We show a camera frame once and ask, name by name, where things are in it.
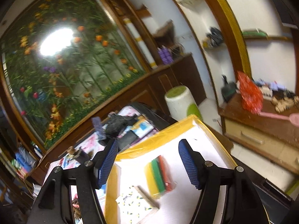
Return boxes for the gold arched frame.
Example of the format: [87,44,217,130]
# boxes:
[192,0,251,80]

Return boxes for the yellow-rimmed white box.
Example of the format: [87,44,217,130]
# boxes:
[104,114,237,224]

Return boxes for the wooden dresser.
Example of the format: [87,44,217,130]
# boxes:
[218,93,299,175]

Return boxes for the beige plush toy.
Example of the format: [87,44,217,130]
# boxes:
[271,91,299,112]

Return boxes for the black smartphone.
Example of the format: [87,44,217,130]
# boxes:
[118,131,138,150]

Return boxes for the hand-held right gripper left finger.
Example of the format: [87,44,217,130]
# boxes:
[27,139,119,224]

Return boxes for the red patterned plastic bag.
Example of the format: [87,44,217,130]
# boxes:
[237,71,264,115]

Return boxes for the multicolour sponge pack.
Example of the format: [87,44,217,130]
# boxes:
[144,155,174,195]

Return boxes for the black dustpan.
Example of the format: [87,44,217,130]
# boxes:
[221,75,237,103]

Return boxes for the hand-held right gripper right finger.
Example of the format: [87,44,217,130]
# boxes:
[178,139,271,224]

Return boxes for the white tube with yellow bands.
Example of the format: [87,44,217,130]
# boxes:
[124,17,158,69]

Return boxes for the green flat box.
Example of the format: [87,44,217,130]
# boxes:
[242,28,268,38]

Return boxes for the purple bottle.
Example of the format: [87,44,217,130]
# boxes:
[165,47,174,64]
[158,47,167,63]

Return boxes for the black bag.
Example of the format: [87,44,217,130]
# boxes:
[206,27,225,47]

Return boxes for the white and green stool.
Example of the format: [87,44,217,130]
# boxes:
[165,86,202,122]

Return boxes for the printed cartoon tablecloth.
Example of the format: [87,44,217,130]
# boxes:
[47,105,161,224]

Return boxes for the tangle of black cables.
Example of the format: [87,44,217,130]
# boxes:
[173,43,186,56]

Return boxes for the artificial flower display panel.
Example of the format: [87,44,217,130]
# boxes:
[0,0,150,150]

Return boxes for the brown woven basket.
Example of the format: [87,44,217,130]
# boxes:
[153,21,175,43]

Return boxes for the pink plastic spoon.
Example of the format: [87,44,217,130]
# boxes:
[259,112,299,127]

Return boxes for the dark bottle with cork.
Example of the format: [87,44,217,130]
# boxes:
[68,146,90,162]

